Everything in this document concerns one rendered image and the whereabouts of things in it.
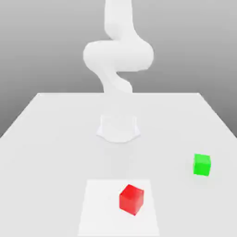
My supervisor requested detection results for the small red cube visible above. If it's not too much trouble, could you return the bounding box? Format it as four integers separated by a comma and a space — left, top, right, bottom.
118, 184, 144, 217

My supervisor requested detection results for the small green cube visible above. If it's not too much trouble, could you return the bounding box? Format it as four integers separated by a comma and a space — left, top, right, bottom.
193, 153, 212, 177

